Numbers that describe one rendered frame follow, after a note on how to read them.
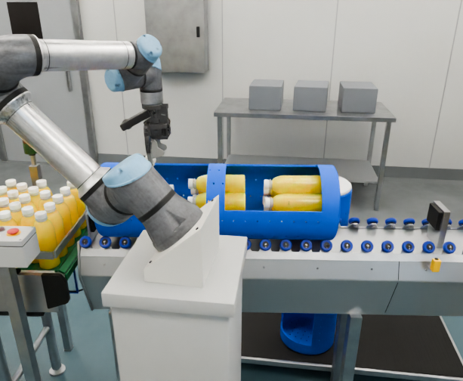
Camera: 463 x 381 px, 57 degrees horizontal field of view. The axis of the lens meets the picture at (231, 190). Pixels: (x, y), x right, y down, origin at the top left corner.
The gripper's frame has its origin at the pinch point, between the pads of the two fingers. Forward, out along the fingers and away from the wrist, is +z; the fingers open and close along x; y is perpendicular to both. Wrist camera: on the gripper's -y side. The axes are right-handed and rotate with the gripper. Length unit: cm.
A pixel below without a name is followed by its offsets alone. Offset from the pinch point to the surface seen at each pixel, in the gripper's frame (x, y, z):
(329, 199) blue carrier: -8, 63, 12
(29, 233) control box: -23.0, -36.7, 16.9
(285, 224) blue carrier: -9, 48, 21
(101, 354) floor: 36, -45, 127
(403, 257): -7, 92, 36
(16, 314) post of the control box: -26, -46, 48
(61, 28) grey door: 346, -161, -27
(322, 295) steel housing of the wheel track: -6, 64, 54
